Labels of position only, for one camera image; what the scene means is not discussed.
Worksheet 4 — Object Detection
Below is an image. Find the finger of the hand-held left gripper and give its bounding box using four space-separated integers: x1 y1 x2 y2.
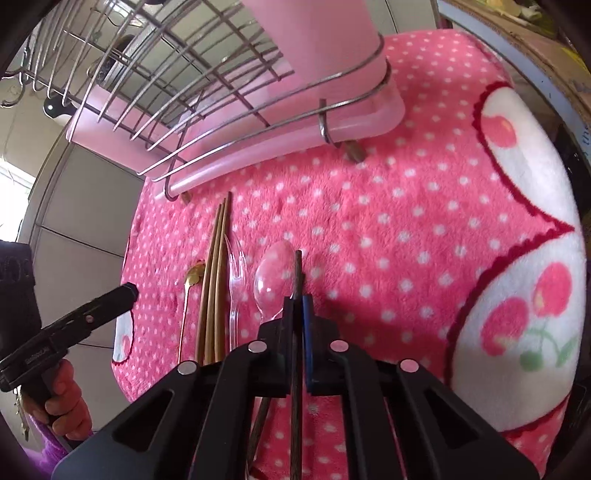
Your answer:
60 282 139 344

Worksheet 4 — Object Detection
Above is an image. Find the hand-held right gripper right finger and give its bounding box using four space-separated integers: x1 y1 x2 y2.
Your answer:
302 295 541 480

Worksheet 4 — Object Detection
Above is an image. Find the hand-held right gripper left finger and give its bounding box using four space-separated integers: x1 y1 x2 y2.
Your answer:
52 295 303 480

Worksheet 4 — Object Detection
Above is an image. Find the dark wooden chopstick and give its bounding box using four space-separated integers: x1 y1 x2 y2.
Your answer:
245 396 274 476
290 250 305 480

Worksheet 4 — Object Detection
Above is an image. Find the clear plastic spoon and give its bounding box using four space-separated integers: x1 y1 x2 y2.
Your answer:
254 241 296 324

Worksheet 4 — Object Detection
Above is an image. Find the light wooden chopstick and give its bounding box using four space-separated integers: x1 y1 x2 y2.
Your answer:
195 203 221 365
215 191 233 365
205 198 227 365

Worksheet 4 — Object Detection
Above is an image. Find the gold metal spoon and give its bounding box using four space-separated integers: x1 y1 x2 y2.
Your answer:
178 261 207 363

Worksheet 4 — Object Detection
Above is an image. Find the metal wire dish rack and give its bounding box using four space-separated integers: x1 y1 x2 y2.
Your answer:
0 0 393 204

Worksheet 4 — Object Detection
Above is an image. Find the person's left forearm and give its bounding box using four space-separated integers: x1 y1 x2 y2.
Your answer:
18 408 72 464

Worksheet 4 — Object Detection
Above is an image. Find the person's left hand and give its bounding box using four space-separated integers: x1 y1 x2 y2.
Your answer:
28 359 93 439

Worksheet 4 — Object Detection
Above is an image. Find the clear plastic fork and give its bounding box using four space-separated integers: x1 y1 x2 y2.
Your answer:
227 231 247 354

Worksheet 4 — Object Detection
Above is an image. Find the pink polka dot blanket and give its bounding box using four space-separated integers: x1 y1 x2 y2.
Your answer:
111 30 585 480

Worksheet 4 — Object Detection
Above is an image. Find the pink plastic drip tray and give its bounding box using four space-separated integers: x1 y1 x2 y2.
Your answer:
65 60 407 192

